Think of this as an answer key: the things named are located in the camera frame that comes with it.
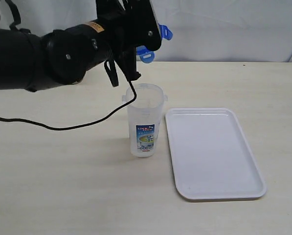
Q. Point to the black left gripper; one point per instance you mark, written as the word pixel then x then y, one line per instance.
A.
pixel 128 25

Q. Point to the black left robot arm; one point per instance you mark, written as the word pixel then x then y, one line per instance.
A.
pixel 62 57

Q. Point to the clear plastic tall container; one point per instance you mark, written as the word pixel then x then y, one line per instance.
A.
pixel 144 118

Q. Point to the white fabric backdrop curtain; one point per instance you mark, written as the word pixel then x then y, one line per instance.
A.
pixel 203 30

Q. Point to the white rectangular plastic tray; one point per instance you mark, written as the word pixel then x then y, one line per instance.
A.
pixel 211 158

